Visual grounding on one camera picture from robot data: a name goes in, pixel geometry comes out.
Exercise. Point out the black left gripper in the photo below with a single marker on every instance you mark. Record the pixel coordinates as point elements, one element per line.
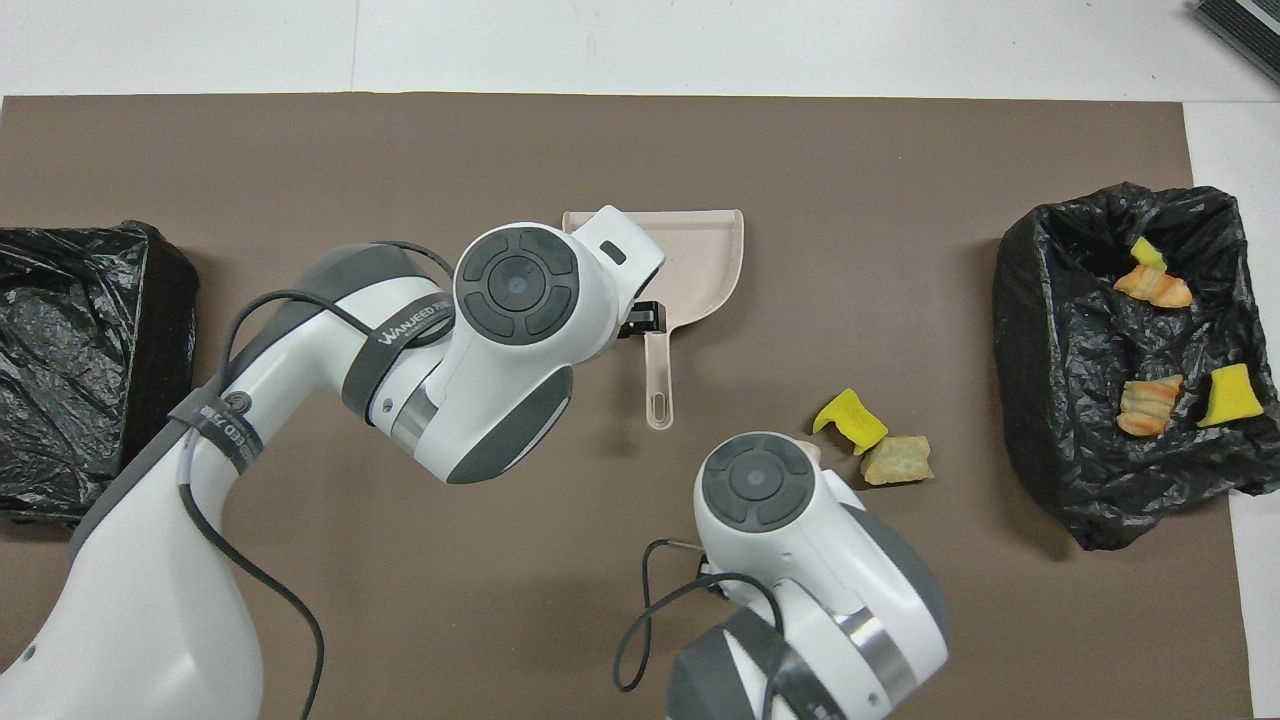
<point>643,319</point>

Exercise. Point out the beige plastic dustpan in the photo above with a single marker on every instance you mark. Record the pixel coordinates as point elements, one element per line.
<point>700,260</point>

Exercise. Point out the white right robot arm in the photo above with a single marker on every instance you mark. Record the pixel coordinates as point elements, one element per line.
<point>800,560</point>

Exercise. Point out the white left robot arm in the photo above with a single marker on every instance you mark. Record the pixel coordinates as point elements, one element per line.
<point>150,600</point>

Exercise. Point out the black bag lined bin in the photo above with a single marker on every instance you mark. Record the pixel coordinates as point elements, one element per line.
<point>90,400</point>
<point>1060,330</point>

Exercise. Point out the brown table mat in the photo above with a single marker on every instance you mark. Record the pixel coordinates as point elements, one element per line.
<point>400,150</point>

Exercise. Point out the small yellow sponge piece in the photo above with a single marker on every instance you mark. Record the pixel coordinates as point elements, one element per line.
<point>1148,253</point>

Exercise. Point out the dark grey ribbed device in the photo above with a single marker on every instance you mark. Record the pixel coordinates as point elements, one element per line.
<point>1245,25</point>

